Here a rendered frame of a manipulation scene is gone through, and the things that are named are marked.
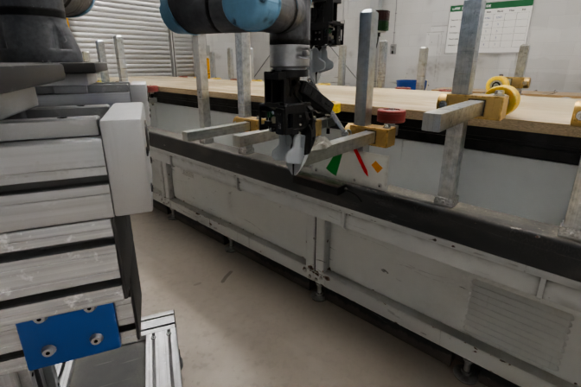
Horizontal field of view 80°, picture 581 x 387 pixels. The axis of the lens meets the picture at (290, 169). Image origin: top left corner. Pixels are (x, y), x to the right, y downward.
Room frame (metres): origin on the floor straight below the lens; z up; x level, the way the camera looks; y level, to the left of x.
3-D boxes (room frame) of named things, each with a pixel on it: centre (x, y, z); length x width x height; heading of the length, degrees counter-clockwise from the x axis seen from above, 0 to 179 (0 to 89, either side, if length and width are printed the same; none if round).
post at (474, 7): (0.80, -0.39, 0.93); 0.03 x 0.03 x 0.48; 48
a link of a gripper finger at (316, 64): (0.96, -0.07, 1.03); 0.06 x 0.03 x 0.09; 48
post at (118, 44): (1.97, 0.92, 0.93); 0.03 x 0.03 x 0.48; 48
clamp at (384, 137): (0.96, -0.22, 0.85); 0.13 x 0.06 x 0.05; 48
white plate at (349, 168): (0.97, -0.16, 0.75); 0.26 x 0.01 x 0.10; 48
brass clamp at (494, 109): (0.79, -0.41, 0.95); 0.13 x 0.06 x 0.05; 48
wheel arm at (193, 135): (1.23, 0.19, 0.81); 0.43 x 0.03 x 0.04; 138
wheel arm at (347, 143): (0.86, -0.16, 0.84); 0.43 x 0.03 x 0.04; 138
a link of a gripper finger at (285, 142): (0.69, 0.02, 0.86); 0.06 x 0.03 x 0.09; 138
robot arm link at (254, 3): (0.60, 0.06, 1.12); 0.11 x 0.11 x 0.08; 64
